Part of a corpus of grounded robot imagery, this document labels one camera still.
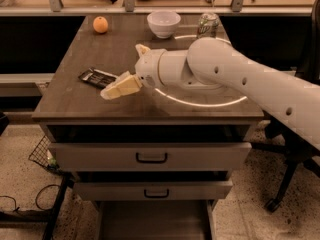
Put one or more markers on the top grey drawer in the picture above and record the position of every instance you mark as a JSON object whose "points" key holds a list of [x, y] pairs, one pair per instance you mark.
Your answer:
{"points": [[147, 157]]}

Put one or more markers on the bottom open drawer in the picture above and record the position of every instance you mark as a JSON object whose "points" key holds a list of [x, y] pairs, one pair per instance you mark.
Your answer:
{"points": [[155, 220]]}

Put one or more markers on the middle grey drawer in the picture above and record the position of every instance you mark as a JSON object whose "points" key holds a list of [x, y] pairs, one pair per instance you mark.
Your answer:
{"points": [[149, 191]]}

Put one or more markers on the black office chair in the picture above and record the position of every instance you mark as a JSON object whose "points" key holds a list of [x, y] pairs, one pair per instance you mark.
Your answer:
{"points": [[296, 150]]}

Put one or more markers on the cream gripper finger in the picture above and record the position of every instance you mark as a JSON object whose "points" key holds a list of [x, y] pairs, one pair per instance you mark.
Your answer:
{"points": [[141, 49], [124, 85]]}

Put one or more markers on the black wire basket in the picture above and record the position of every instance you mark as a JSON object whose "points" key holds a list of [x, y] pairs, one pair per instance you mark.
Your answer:
{"points": [[43, 157]]}

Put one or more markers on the green white soda can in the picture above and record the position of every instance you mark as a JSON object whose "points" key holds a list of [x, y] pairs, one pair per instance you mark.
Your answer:
{"points": [[207, 25]]}

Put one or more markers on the grey drawer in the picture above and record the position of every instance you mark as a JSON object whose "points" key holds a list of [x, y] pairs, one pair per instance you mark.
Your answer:
{"points": [[147, 157], [149, 191]]}

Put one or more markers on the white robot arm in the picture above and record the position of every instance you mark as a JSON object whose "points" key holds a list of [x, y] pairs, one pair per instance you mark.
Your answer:
{"points": [[209, 61]]}

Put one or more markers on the white ceramic bowl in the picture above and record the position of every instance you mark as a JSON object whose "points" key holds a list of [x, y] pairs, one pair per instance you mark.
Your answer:
{"points": [[163, 23]]}

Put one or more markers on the orange fruit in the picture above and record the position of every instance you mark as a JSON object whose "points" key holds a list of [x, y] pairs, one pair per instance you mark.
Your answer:
{"points": [[100, 25]]}

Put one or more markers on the dark rxbar chocolate wrapper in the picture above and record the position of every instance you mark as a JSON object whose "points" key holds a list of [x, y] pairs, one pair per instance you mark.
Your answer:
{"points": [[97, 78]]}

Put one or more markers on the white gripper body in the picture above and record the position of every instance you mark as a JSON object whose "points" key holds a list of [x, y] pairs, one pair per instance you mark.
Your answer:
{"points": [[146, 69]]}

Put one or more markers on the black metal stand leg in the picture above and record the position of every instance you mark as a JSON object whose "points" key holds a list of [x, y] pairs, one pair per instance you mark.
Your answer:
{"points": [[49, 217]]}

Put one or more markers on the grey drawer cabinet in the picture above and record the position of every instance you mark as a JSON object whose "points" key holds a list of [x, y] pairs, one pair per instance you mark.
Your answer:
{"points": [[74, 112]]}

